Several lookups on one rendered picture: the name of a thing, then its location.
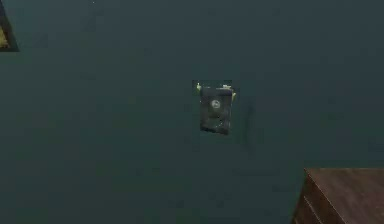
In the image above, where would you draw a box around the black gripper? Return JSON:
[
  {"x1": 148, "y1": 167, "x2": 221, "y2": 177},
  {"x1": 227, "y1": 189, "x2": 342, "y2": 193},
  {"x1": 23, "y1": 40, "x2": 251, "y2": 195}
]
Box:
[{"x1": 195, "y1": 82, "x2": 237, "y2": 136}]

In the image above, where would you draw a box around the brown wooden chest of drawers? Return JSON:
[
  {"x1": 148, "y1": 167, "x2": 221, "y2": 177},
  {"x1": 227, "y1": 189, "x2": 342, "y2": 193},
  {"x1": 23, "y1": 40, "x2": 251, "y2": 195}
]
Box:
[{"x1": 290, "y1": 167, "x2": 384, "y2": 224}]

